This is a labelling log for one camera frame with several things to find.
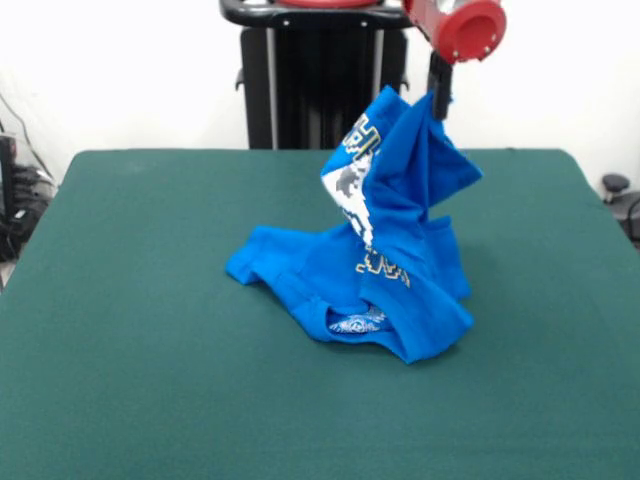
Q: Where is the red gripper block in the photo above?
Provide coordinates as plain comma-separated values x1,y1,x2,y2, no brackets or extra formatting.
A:
402,0,508,122

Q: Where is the blue printed t-shirt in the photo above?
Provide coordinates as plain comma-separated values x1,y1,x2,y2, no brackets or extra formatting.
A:
223,84,485,366

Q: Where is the dark green table cloth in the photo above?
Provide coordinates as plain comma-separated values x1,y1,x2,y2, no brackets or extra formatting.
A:
0,148,640,480

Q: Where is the black electronics box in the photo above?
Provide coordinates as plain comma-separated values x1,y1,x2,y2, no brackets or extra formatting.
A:
0,133,17,226

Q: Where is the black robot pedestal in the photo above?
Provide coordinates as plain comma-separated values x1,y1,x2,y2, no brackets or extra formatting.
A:
218,0,431,151

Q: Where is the black cable bundle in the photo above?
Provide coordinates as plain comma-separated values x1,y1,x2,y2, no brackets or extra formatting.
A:
0,164,57,262

